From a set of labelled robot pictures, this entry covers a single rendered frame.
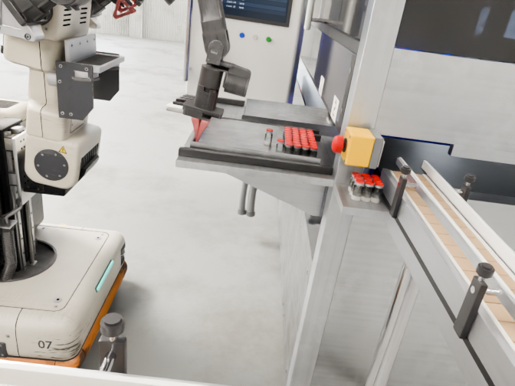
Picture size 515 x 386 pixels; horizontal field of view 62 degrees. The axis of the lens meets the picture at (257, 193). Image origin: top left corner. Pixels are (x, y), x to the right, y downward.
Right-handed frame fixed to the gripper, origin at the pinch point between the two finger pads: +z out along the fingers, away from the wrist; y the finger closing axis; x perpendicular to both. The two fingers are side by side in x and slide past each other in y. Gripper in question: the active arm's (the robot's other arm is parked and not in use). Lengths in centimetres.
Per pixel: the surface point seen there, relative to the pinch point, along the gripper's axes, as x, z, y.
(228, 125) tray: 20.0, -0.2, 7.0
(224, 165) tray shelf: -10.6, 1.4, 8.9
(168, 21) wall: 1011, 75, -213
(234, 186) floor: 176, 88, 18
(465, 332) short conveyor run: -65, -6, 46
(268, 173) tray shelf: -10.7, 0.3, 20.1
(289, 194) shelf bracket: -2.2, 8.2, 28.4
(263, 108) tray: 54, 0, 18
